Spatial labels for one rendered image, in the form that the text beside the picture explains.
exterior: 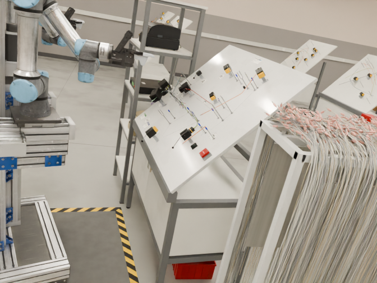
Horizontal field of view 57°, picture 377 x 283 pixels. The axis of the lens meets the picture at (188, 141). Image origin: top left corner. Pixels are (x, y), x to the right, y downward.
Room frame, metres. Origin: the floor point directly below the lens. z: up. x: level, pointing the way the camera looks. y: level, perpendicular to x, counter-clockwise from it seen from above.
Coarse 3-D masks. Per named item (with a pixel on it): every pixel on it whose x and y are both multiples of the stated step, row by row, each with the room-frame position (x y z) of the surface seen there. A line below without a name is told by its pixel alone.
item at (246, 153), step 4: (236, 144) 2.31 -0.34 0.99; (240, 144) 2.31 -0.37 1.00; (236, 148) 2.29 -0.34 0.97; (240, 148) 2.25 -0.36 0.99; (244, 148) 2.24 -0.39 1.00; (240, 152) 2.23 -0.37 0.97; (244, 152) 2.19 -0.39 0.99; (248, 152) 2.18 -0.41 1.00; (244, 156) 2.18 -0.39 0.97; (248, 156) 2.13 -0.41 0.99; (248, 160) 2.12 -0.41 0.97
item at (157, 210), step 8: (152, 176) 2.14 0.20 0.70; (152, 184) 2.11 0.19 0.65; (152, 192) 2.08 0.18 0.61; (160, 192) 1.92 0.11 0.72; (152, 200) 2.05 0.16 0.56; (160, 200) 1.89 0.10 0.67; (152, 208) 2.02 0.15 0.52; (160, 208) 1.87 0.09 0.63; (168, 208) 1.74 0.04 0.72; (152, 216) 2.00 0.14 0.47; (160, 216) 1.84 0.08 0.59; (152, 224) 1.97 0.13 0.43; (160, 224) 1.82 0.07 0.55; (160, 232) 1.79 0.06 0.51; (160, 240) 1.77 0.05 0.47; (160, 248) 1.74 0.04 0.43
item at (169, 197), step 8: (136, 128) 2.60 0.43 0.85; (144, 144) 2.30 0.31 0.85; (144, 152) 2.27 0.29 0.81; (152, 160) 2.05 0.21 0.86; (152, 168) 2.02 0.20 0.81; (160, 176) 1.84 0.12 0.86; (160, 184) 1.81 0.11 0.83; (168, 192) 1.68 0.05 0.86; (176, 192) 1.69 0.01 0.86; (168, 200) 1.67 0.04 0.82
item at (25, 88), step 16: (16, 0) 1.49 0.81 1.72; (32, 0) 1.50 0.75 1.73; (32, 16) 1.53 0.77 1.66; (32, 32) 1.54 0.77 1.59; (32, 48) 1.54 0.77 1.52; (32, 64) 1.54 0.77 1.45; (16, 80) 1.49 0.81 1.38; (32, 80) 1.52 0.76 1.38; (16, 96) 1.50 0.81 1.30; (32, 96) 1.51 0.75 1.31
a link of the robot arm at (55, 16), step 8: (48, 0) 1.66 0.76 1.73; (48, 8) 1.66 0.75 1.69; (56, 8) 1.69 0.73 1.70; (48, 16) 1.67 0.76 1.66; (56, 16) 1.67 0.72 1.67; (64, 16) 1.70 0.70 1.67; (56, 24) 1.67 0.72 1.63; (64, 24) 1.68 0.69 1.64; (64, 32) 1.68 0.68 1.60; (72, 32) 1.70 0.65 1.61; (64, 40) 1.69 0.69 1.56; (72, 40) 1.68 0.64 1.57; (72, 48) 1.69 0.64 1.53; (96, 64) 1.70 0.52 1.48
